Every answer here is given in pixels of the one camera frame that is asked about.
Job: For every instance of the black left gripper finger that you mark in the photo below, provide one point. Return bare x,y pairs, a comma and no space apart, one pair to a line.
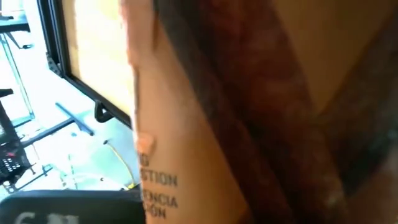
71,207

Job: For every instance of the brown cardboard box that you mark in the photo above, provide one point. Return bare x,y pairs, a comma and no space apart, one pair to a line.
192,130

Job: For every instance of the black equipment stand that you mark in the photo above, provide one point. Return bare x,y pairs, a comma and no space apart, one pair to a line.
12,155

